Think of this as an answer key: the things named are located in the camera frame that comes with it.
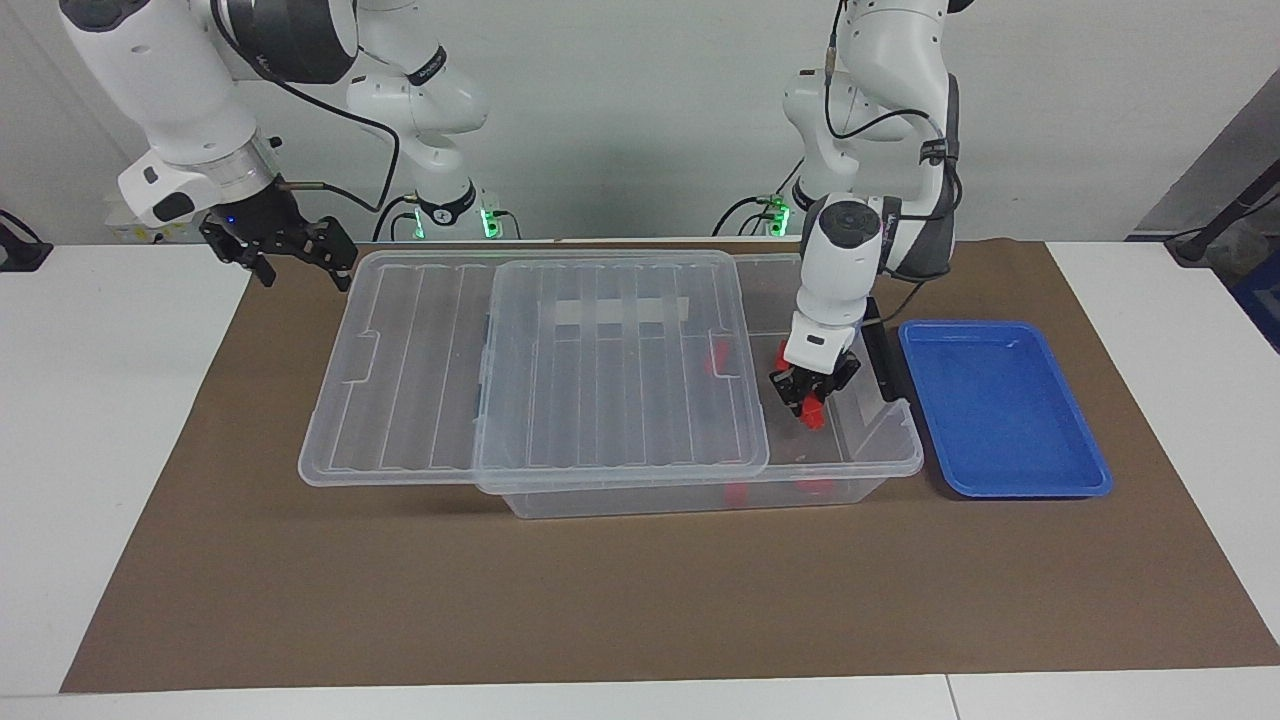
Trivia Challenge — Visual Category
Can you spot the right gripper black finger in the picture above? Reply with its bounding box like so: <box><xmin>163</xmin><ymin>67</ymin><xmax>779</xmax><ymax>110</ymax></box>
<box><xmin>198</xmin><ymin>215</ymin><xmax>278</xmax><ymax>289</ymax></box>
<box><xmin>298</xmin><ymin>215</ymin><xmax>359</xmax><ymax>293</ymax></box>

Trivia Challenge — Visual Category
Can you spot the clear plastic box lid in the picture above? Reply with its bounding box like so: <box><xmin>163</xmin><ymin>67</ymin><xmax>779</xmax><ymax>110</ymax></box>
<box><xmin>298</xmin><ymin>250</ymin><xmax>771</xmax><ymax>494</ymax></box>

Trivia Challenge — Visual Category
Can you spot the clear plastic storage box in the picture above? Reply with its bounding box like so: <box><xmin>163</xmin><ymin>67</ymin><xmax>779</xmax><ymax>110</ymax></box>
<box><xmin>478</xmin><ymin>252</ymin><xmax>924</xmax><ymax>519</ymax></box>

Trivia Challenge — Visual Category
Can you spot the blue plastic tray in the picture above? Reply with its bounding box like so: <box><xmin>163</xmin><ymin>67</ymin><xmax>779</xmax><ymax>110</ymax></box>
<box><xmin>897</xmin><ymin>320</ymin><xmax>1114</xmax><ymax>499</ymax></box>

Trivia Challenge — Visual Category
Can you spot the white power strip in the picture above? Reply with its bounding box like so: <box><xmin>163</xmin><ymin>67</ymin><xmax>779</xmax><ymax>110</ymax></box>
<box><xmin>105</xmin><ymin>195</ymin><xmax>216</xmax><ymax>244</ymax></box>

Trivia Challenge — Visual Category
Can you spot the black table clamp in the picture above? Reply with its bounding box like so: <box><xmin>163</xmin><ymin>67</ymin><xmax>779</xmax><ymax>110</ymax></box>
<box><xmin>0</xmin><ymin>210</ymin><xmax>53</xmax><ymax>273</ymax></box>

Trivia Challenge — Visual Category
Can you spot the brown table mat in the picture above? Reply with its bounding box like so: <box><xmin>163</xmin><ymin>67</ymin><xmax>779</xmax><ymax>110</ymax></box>
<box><xmin>60</xmin><ymin>238</ymin><xmax>1280</xmax><ymax>694</ymax></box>

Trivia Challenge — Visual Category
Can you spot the black stand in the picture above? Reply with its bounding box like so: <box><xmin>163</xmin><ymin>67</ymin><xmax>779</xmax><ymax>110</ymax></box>
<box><xmin>1165</xmin><ymin>160</ymin><xmax>1280</xmax><ymax>266</ymax></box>

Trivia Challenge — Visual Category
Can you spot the blue crate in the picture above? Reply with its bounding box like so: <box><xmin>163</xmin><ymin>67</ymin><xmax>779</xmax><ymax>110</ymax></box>
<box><xmin>1232</xmin><ymin>250</ymin><xmax>1280</xmax><ymax>351</ymax></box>

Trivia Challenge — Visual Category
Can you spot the black box latch handle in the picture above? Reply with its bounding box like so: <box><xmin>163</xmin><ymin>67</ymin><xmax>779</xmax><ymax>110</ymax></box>
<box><xmin>862</xmin><ymin>297</ymin><xmax>913</xmax><ymax>404</ymax></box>

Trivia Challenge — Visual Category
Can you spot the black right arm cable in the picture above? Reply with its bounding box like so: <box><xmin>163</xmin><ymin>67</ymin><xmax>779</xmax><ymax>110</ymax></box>
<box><xmin>210</xmin><ymin>0</ymin><xmax>401</xmax><ymax>213</ymax></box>

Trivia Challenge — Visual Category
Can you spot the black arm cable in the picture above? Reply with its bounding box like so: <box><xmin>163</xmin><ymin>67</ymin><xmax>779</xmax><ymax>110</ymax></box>
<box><xmin>825</xmin><ymin>0</ymin><xmax>961</xmax><ymax>286</ymax></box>
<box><xmin>210</xmin><ymin>0</ymin><xmax>401</xmax><ymax>213</ymax></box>

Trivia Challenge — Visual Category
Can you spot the black base cable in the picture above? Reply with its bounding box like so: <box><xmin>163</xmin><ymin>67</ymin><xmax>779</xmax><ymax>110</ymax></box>
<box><xmin>712</xmin><ymin>150</ymin><xmax>806</xmax><ymax>238</ymax></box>
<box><xmin>372</xmin><ymin>195</ymin><xmax>421</xmax><ymax>243</ymax></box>

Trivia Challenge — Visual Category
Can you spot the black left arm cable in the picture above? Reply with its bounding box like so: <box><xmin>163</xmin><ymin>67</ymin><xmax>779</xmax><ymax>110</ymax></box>
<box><xmin>825</xmin><ymin>0</ymin><xmax>961</xmax><ymax>286</ymax></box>

